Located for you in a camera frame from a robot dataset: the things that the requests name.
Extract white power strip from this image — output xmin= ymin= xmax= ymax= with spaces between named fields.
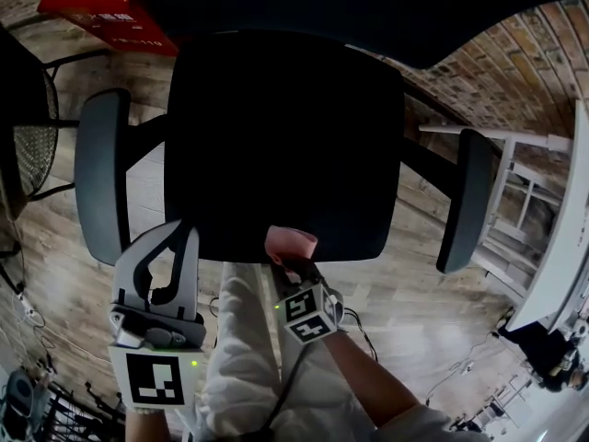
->
xmin=12 ymin=291 xmax=39 ymax=322

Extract black cable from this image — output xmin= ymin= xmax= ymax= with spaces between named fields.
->
xmin=260 ymin=342 xmax=315 ymax=442

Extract black office chair seat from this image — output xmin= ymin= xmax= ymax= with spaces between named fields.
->
xmin=164 ymin=29 xmax=407 ymax=265

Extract person's white trousers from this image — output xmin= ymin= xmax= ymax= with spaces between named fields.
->
xmin=202 ymin=262 xmax=370 ymax=413

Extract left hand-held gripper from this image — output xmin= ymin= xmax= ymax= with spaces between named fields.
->
xmin=107 ymin=219 xmax=208 ymax=413

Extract woven wicker chair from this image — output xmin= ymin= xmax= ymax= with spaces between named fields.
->
xmin=0 ymin=24 xmax=110 ymax=224

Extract white table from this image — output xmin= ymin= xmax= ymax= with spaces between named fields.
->
xmin=417 ymin=100 xmax=589 ymax=334

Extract dark grey chair armrest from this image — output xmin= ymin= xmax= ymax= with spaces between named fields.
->
xmin=74 ymin=87 xmax=133 ymax=267
xmin=434 ymin=127 xmax=495 ymax=275

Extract pink cloth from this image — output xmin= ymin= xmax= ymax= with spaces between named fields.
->
xmin=263 ymin=224 xmax=319 ymax=272

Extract person's right forearm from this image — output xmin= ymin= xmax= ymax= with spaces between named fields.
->
xmin=321 ymin=329 xmax=423 ymax=431

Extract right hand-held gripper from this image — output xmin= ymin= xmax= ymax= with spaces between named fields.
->
xmin=270 ymin=257 xmax=346 ymax=346

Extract red printed box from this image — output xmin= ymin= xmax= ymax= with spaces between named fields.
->
xmin=37 ymin=0 xmax=180 ymax=59

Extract person's left forearm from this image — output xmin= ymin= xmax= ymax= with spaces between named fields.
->
xmin=122 ymin=406 xmax=170 ymax=442

